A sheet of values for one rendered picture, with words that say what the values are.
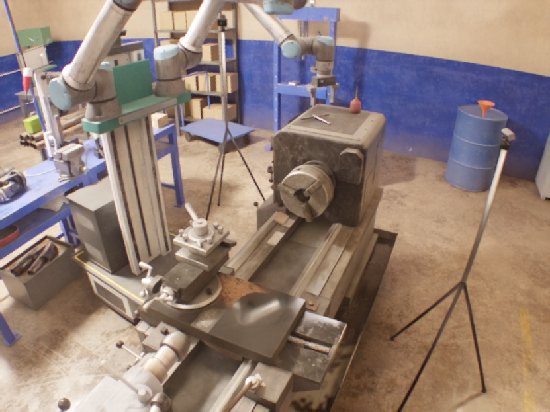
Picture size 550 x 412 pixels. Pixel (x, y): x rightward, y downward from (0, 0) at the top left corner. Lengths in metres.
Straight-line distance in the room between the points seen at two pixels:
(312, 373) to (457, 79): 4.30
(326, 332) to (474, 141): 3.42
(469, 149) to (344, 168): 2.82
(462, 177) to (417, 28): 1.87
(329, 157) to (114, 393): 1.48
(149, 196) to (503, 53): 4.16
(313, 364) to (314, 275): 0.53
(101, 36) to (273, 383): 1.42
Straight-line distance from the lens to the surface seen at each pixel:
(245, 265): 1.89
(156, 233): 2.79
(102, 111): 2.00
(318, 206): 1.92
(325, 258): 1.94
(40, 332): 3.09
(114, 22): 1.60
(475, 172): 4.71
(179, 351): 1.19
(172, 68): 2.27
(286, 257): 2.10
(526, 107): 5.27
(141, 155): 2.52
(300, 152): 2.07
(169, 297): 1.47
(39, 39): 7.95
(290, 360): 1.44
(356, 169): 1.94
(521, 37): 5.13
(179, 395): 1.57
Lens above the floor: 2.03
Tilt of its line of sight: 31 degrees down
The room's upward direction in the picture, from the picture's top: straight up
